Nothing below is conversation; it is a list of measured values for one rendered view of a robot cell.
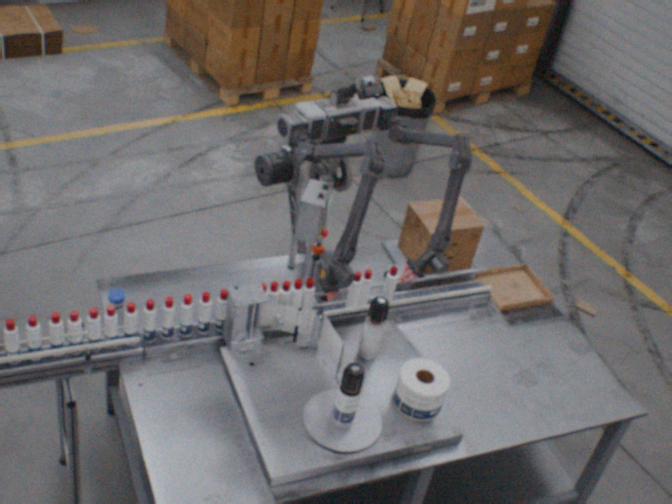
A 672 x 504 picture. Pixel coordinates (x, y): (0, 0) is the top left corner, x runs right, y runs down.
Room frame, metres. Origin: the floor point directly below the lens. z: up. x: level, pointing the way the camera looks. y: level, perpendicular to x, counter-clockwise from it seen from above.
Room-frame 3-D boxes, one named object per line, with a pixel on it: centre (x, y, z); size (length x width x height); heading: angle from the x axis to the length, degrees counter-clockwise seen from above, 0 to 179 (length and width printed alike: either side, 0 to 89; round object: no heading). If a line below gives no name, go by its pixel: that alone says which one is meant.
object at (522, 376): (2.73, -0.22, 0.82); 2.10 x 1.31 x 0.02; 119
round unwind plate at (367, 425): (2.23, -0.15, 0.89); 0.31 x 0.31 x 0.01
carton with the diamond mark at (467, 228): (3.42, -0.48, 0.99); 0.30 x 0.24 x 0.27; 119
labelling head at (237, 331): (2.55, 0.31, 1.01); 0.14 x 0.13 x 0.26; 119
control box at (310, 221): (2.86, 0.12, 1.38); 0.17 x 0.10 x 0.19; 174
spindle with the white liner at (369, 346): (2.63, -0.22, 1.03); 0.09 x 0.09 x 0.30
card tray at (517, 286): (3.32, -0.89, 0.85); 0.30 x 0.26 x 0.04; 119
